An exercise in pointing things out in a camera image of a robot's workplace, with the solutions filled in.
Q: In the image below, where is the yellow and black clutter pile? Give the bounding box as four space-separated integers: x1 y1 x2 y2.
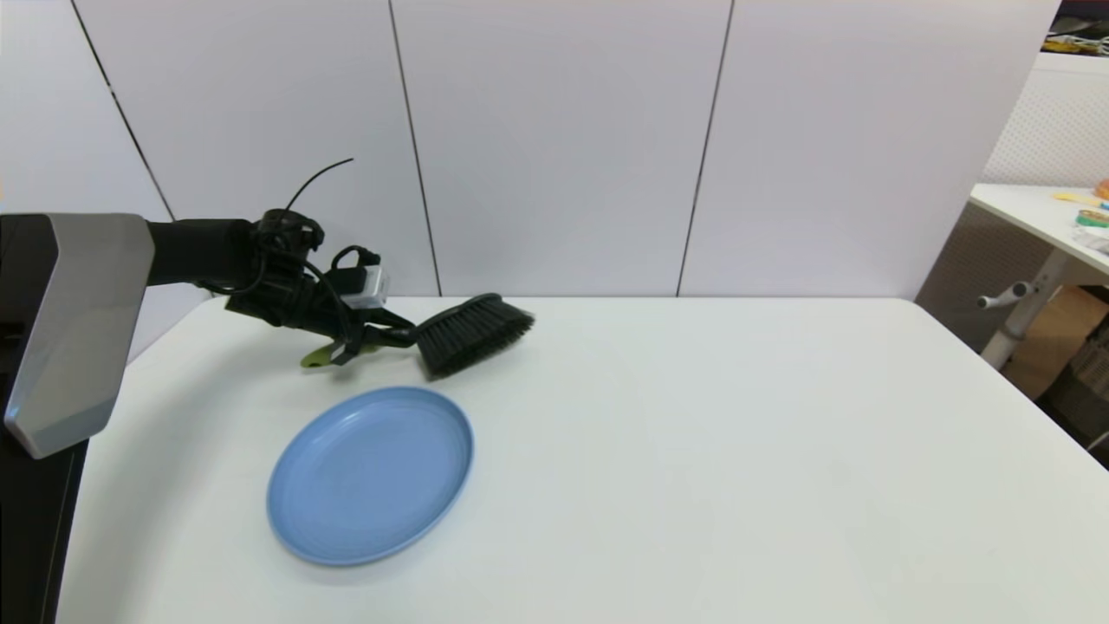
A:
1044 13 1109 58

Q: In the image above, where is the white side table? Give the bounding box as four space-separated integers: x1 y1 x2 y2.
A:
969 182 1109 369

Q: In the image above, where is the green-handled black bristle brush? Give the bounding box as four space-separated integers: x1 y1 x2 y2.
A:
300 292 536 380

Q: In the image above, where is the white and black wrist camera box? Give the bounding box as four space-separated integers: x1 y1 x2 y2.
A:
332 247 389 309

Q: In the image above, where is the long thin black cable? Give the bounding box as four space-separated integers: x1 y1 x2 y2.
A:
286 158 355 214

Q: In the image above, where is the brown cardboard box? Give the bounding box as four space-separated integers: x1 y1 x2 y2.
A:
1005 286 1109 400

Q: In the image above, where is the perforated pegboard panel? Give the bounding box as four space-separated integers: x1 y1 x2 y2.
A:
916 52 1109 352

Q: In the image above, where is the blue round plate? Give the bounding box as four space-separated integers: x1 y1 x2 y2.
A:
266 386 476 568

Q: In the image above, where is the grey table crank handle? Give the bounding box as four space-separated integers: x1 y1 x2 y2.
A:
977 281 1037 310

